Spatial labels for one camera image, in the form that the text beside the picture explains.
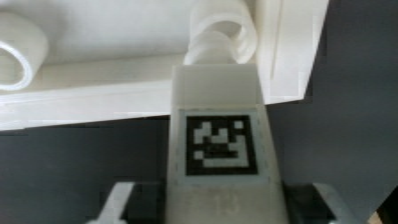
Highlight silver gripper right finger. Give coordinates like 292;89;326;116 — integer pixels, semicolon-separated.
283;183;360;224

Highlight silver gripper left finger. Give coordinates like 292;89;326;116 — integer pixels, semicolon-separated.
86;182;164;224

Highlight white square tabletop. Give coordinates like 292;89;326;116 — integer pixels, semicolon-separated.
0;0;283;101

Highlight white front fence wall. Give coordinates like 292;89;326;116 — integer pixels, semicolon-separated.
0;80;173;131

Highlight white fence wall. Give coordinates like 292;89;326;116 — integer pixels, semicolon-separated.
0;80;173;131
256;0;329;104

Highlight white right fence wall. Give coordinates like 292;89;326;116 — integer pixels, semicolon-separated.
256;0;329;104

